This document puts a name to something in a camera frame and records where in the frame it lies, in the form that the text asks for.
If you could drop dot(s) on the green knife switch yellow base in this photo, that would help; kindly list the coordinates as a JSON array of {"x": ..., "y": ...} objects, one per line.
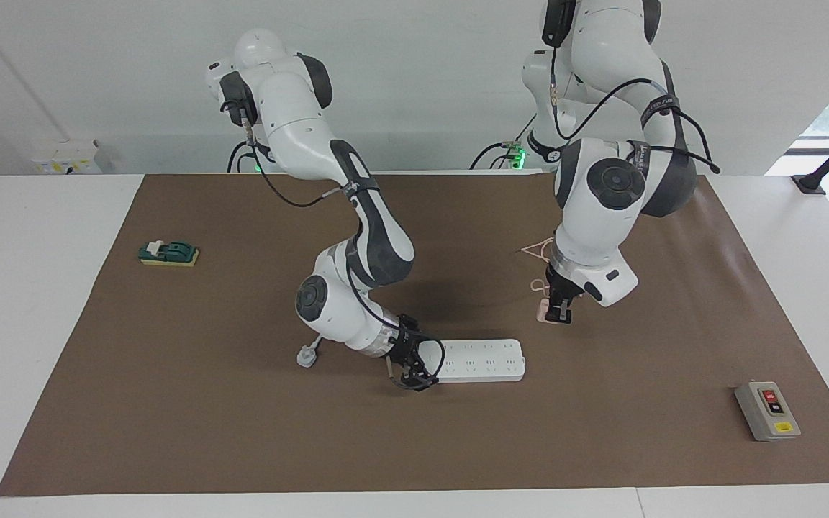
[{"x": 177, "y": 250}]

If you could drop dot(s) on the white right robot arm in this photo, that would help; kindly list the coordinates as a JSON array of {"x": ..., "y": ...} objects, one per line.
[{"x": 378, "y": 244}]

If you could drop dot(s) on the white box with yellow labels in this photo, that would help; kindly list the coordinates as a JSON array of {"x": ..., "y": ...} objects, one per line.
[{"x": 65, "y": 158}]

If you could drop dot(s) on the white power strip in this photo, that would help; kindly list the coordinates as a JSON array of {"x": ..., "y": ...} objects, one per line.
[{"x": 479, "y": 361}]

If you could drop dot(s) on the grey on-off switch box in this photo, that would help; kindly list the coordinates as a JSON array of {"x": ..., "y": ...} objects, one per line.
[{"x": 763, "y": 421}]

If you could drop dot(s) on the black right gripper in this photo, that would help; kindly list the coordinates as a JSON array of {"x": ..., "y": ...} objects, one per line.
[{"x": 401, "y": 342}]

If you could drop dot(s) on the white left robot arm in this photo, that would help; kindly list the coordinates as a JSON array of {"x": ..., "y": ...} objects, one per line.
[{"x": 601, "y": 216}]

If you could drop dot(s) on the pink charger plug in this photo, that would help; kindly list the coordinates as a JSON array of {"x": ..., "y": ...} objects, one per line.
[{"x": 544, "y": 315}]

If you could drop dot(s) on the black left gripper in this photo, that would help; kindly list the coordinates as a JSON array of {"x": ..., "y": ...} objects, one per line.
[{"x": 562, "y": 280}]

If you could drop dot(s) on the brown table mat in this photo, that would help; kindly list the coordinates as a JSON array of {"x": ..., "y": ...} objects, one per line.
[{"x": 242, "y": 446}]

